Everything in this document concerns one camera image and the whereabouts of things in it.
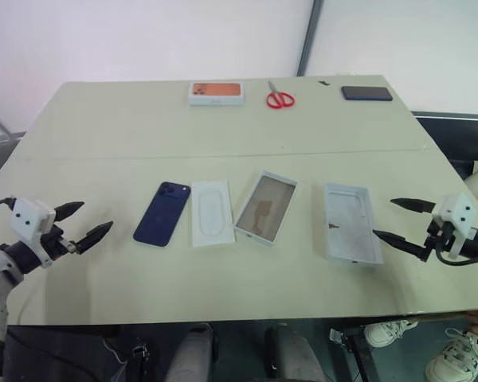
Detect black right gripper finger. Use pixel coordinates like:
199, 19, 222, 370
371, 228, 431, 263
390, 197, 437, 214

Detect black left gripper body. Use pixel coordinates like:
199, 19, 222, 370
40, 222, 83, 263

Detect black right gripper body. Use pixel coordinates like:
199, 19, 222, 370
423, 220, 459, 263

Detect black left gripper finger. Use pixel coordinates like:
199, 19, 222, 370
54, 201, 86, 221
77, 220, 115, 253

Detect white box lid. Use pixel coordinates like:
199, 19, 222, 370
322, 181, 385, 267

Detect dark blue smartphone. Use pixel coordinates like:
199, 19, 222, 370
132, 181, 193, 249

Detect white paper insert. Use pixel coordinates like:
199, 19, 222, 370
190, 179, 237, 249

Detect white box bottom tray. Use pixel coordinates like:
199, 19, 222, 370
233, 170, 300, 249

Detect dark phone lying flat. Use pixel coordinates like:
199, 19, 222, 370
339, 84, 394, 103

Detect orange printed phone box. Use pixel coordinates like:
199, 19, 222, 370
187, 80, 246, 108

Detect dark side table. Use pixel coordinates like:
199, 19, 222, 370
409, 110, 478, 177

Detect white sneaker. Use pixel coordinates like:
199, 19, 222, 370
363, 317, 420, 348
425, 327, 478, 382

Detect black bag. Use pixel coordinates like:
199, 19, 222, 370
2, 323, 165, 382

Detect silver metal clasp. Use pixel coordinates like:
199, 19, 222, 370
328, 327, 352, 348

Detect grey rounded shape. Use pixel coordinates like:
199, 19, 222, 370
163, 322, 221, 382

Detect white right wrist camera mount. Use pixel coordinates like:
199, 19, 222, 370
431, 193, 478, 260

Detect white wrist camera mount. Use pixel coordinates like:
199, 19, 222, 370
431, 193, 478, 260
10, 197, 57, 269

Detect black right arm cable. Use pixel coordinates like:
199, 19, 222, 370
437, 248, 478, 308

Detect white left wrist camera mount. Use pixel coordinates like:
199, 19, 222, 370
10, 197, 57, 269

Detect grey metal frame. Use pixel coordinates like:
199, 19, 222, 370
0, 104, 27, 192

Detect red handled scissors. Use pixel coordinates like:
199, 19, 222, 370
265, 80, 296, 110

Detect grey metal post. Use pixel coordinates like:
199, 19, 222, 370
296, 0, 324, 77

